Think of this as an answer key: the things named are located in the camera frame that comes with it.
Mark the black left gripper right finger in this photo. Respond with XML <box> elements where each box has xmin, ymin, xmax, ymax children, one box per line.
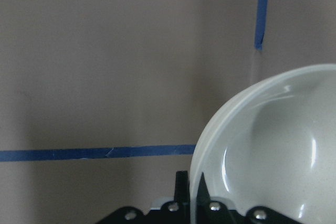
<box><xmin>195</xmin><ymin>173</ymin><xmax>210</xmax><ymax>223</ymax></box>

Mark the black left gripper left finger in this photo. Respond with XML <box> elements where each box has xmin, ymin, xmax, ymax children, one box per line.
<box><xmin>174</xmin><ymin>170</ymin><xmax>188</xmax><ymax>205</ymax></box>

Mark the cream ceramic bowl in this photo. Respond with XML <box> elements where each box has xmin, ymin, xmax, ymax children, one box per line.
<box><xmin>190</xmin><ymin>64</ymin><xmax>335</xmax><ymax>223</ymax></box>

